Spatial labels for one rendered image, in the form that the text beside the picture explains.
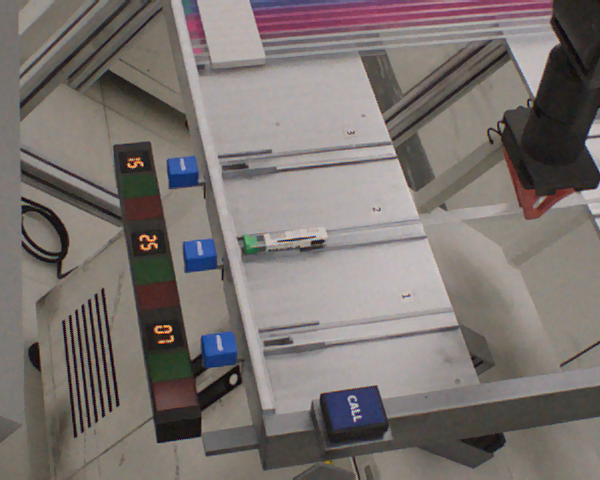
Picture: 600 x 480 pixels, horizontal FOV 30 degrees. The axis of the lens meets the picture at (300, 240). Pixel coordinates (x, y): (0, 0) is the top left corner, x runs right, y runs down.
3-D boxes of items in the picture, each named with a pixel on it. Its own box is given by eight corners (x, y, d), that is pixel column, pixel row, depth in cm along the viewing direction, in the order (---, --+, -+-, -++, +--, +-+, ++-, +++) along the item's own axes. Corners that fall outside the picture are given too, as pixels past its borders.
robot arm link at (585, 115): (540, 36, 99) (568, 80, 96) (610, 25, 101) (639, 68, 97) (523, 93, 104) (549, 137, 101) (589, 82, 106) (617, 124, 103)
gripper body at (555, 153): (559, 116, 112) (578, 60, 106) (599, 192, 106) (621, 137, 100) (498, 123, 111) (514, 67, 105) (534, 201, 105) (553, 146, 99)
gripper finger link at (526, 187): (545, 178, 118) (568, 114, 110) (570, 230, 113) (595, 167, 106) (484, 186, 116) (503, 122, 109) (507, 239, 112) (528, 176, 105)
